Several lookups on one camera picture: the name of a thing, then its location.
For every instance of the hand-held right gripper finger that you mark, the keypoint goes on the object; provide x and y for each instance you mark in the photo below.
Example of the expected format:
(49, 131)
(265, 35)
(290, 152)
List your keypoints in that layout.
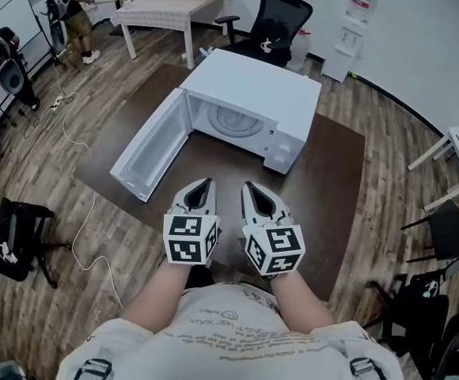
(273, 202)
(246, 204)

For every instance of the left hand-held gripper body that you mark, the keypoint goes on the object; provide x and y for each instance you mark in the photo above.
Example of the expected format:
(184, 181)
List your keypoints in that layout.
(184, 238)

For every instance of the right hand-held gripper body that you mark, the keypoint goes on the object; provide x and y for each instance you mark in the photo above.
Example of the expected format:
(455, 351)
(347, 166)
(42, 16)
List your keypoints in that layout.
(277, 248)

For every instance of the white microwave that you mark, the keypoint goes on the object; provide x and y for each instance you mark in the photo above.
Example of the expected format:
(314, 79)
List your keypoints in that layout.
(253, 89)

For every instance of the person's right forearm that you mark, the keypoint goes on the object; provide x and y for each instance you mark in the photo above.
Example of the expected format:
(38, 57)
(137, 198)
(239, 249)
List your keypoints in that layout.
(297, 303)

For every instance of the person's left forearm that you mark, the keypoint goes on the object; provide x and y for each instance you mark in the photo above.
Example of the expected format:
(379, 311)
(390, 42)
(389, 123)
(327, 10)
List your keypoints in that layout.
(158, 291)

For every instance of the glass turntable plate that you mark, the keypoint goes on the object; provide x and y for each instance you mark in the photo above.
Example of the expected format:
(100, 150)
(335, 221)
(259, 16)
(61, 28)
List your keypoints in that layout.
(235, 123)

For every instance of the person's white printed shirt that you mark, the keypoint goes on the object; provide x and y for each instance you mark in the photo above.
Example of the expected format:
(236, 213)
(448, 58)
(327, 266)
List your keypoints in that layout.
(229, 343)

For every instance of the clear water jug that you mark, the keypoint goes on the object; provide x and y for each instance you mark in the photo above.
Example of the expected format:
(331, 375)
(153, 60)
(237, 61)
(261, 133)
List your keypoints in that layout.
(304, 52)

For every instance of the small white teapot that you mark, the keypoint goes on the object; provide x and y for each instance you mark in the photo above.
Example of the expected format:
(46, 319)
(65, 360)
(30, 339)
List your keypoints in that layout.
(266, 46)

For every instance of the white power strip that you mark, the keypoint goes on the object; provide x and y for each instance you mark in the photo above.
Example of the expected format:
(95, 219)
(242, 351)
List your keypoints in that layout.
(57, 103)

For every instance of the black chair with bag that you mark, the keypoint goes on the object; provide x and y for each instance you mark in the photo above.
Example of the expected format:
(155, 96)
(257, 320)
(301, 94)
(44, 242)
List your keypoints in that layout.
(423, 311)

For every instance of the black chair with thin legs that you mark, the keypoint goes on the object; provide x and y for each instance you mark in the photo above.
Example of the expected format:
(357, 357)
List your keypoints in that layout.
(447, 232)

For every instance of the black swivel chair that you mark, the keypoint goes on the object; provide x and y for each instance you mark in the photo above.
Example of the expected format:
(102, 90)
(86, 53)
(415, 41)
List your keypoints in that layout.
(12, 240)

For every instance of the white water dispenser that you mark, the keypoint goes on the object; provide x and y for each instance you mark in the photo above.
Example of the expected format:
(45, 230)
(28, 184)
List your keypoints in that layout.
(348, 42)

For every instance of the black mesh office chair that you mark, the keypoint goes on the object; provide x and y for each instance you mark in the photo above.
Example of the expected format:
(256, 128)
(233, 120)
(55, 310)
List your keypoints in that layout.
(283, 14)

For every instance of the white table with cloth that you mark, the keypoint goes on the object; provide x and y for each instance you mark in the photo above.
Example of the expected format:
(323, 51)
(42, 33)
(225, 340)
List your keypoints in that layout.
(166, 8)

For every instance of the whiteboard on stand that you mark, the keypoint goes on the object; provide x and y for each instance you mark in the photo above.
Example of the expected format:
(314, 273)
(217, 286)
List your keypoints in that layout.
(12, 22)

